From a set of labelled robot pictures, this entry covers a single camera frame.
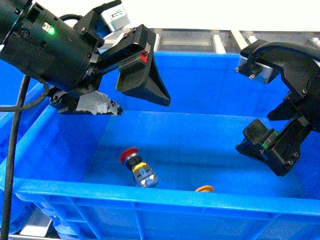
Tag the blue plastic storage bin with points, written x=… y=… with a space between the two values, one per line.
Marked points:
x=69 y=165

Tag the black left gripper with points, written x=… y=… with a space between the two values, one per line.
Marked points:
x=43 y=47

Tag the yellow mushroom push button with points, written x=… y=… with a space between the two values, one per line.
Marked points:
x=205 y=189

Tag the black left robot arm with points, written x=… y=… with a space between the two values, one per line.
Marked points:
x=64 y=54

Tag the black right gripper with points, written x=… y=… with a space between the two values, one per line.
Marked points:
x=300 y=73

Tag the metal roller rack shelf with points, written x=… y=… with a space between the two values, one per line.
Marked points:
x=226 y=41

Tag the red mushroom push button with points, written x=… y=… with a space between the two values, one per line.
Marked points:
x=142 y=173

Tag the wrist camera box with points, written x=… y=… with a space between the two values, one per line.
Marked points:
x=112 y=17
x=262 y=71

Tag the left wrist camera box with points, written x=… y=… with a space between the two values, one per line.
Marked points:
x=112 y=17

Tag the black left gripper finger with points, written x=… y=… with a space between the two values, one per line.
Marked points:
x=139 y=78

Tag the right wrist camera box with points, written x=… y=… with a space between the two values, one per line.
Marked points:
x=262 y=71

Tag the left blue storage bin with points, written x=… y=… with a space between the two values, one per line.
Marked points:
x=10 y=82

